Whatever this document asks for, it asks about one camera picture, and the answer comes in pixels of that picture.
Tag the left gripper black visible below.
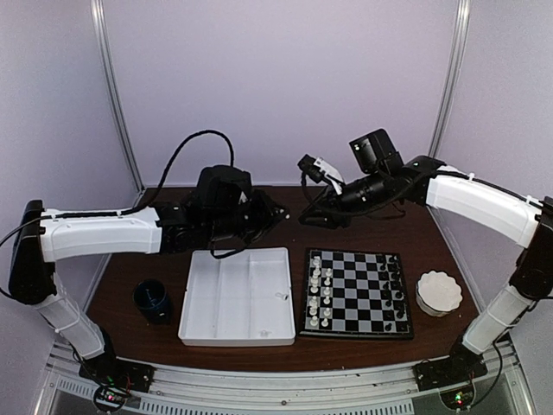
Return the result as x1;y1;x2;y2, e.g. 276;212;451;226
207;188;290;244

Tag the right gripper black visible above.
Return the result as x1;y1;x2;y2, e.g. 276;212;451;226
298;169;391;229

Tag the white piece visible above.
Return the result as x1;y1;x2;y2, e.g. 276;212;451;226
311;265;321;280

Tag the white plastic compartment tray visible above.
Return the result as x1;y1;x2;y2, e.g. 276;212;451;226
178;247;296;348

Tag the white piece passed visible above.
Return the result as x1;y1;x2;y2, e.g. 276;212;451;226
310;278;320;294

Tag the black white chess board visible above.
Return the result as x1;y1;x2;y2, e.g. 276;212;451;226
299;247;415;341

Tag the white piece placed later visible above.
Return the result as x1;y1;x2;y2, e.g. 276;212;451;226
308;297;319;316

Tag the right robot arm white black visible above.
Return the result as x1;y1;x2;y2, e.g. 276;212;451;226
298;155;552;382

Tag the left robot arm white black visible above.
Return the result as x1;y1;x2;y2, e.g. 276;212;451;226
3;190;289;384

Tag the dark blue mug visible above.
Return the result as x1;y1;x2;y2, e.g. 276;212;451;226
132;279;173;325

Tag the white scalloped bowl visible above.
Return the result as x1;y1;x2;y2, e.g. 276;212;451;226
416;271;463;317

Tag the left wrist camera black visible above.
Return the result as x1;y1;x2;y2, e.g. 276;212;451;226
196;165;252;210

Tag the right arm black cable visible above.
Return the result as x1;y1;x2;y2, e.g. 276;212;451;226
296;154;346;208

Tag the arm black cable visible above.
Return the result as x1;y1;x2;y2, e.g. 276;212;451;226
296;154;346;208
155;131;237;204

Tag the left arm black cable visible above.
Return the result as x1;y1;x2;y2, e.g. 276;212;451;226
155;131;237;204

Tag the right aluminium corner post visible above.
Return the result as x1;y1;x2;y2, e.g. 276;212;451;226
428;0;472;158

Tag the aluminium corner post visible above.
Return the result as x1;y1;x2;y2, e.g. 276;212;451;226
428;0;472;158
90;0;144;192

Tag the aluminium front rail frame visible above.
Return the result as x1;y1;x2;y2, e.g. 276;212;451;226
31;341;538;414

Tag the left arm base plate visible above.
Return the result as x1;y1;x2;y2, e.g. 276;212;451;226
73;352;155;393

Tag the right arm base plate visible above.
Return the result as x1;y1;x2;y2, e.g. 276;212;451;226
413;358;488;392

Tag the left aluminium corner post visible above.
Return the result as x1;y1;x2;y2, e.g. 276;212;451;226
90;0;144;192

